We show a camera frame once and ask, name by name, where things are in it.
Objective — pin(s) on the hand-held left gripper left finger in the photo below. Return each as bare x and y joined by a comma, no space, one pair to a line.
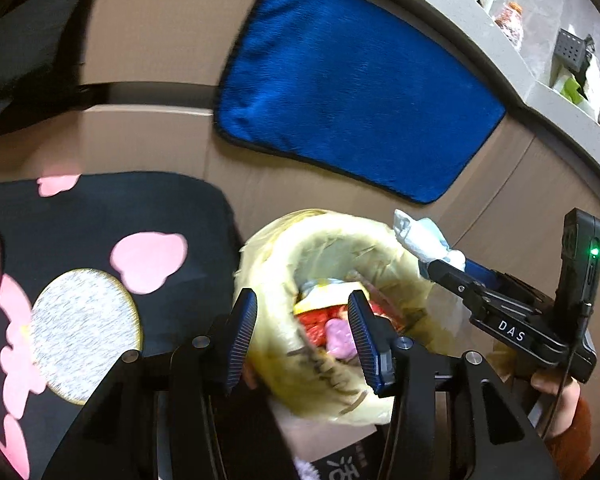
242,340

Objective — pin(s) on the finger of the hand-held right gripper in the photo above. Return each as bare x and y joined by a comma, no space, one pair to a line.
452,285
482,272

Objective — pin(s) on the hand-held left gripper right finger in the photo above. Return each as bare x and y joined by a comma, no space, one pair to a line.
365,345

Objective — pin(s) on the pink and yellow snack wrapper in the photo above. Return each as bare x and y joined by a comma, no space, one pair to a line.
340,337

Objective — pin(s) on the white tissue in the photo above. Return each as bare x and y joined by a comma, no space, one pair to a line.
425,240

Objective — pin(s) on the red snack bag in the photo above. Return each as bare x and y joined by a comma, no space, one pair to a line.
315,325

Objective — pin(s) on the yellow plastic bag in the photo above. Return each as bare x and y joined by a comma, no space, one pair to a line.
280,255

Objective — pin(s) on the person's right forearm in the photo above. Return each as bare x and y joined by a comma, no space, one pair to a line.
575,450

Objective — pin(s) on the person's right hand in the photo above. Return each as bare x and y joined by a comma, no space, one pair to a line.
562,400

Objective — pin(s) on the black box with white print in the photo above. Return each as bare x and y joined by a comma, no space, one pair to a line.
350,465

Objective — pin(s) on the round silver coaster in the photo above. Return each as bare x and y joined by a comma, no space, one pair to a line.
85,330

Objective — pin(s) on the black mat with pink prints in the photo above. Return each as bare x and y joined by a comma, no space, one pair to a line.
80,240

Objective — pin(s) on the green packet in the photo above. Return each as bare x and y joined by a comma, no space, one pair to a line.
570,87

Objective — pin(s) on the blue towel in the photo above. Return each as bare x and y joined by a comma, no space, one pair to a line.
355,90

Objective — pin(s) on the brown cardboard box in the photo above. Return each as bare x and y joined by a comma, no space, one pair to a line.
145,140
170,25

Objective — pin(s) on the grey perforated holder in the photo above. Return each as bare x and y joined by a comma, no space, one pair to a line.
572,50

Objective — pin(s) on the black cloth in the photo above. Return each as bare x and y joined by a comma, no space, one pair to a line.
25,60

